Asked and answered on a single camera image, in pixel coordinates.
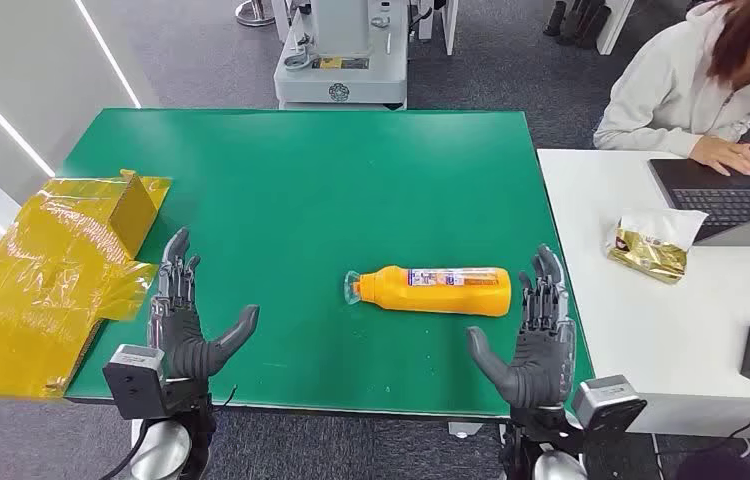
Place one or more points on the grey laptop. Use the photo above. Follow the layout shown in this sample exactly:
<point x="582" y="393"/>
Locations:
<point x="733" y="199"/>

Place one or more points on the white partition panel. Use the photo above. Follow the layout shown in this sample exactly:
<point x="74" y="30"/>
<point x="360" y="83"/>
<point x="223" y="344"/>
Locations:
<point x="448" y="23"/>

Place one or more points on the white table foot bracket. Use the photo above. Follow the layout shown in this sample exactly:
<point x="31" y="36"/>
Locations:
<point x="464" y="429"/>

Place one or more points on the black chair legs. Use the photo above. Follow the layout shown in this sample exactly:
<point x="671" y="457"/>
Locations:
<point x="577" y="23"/>

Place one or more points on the chrome stand base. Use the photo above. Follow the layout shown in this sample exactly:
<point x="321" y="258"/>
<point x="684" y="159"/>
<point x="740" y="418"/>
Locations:
<point x="254" y="14"/>

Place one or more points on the gold and white snack bag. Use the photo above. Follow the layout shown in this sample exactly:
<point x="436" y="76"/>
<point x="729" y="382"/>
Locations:
<point x="650" y="248"/>

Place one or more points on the orange plastic bottle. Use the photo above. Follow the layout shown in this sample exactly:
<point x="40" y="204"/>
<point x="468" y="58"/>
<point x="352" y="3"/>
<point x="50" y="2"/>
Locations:
<point x="441" y="298"/>

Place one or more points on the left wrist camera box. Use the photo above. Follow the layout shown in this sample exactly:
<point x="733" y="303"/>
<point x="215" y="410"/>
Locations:
<point x="133" y="381"/>

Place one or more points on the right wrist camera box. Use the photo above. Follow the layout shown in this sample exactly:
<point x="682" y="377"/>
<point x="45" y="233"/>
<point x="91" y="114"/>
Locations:
<point x="607" y="401"/>

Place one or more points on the white robot base machine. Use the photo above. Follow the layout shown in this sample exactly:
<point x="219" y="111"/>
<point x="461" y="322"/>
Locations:
<point x="342" y="73"/>

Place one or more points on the yellow taped cardboard box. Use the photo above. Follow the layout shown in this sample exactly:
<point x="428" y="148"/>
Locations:
<point x="37" y="285"/>

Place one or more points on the person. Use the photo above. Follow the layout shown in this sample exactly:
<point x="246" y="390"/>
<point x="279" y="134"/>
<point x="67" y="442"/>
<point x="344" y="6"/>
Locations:
<point x="666" y="86"/>

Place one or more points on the white cabinet panel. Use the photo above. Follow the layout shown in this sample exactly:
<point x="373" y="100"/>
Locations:
<point x="613" y="26"/>

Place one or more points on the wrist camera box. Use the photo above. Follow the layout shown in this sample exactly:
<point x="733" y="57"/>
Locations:
<point x="133" y="381"/>
<point x="607" y="401"/>

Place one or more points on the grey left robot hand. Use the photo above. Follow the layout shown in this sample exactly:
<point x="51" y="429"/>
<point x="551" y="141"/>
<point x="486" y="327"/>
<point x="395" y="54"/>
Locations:
<point x="179" y="331"/>

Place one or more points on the person's hand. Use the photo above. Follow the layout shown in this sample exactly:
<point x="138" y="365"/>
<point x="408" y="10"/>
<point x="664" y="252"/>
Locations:
<point x="723" y="156"/>

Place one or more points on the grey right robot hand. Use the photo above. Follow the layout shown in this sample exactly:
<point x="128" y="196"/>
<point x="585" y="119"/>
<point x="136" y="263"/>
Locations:
<point x="544" y="361"/>

